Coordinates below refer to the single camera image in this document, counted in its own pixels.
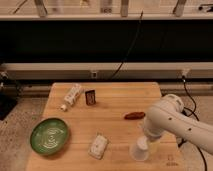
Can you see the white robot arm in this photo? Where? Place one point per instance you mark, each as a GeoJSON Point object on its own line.
{"type": "Point", "coordinates": [166, 115]}

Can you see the white wall socket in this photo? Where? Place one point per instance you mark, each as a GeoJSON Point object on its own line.
{"type": "Point", "coordinates": [94, 74]}

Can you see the white tube bottle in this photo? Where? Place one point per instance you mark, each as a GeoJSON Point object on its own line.
{"type": "Point", "coordinates": [71, 97]}

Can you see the black equipment at left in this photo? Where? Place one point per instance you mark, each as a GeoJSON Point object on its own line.
{"type": "Point", "coordinates": [7, 102]}

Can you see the brown oblong food piece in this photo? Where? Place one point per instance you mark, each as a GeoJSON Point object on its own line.
{"type": "Point", "coordinates": [134, 116]}

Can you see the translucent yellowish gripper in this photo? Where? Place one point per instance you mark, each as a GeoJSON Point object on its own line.
{"type": "Point", "coordinates": [153, 145]}

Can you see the dark brown eraser block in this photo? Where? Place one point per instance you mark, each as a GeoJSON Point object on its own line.
{"type": "Point", "coordinates": [90, 97]}

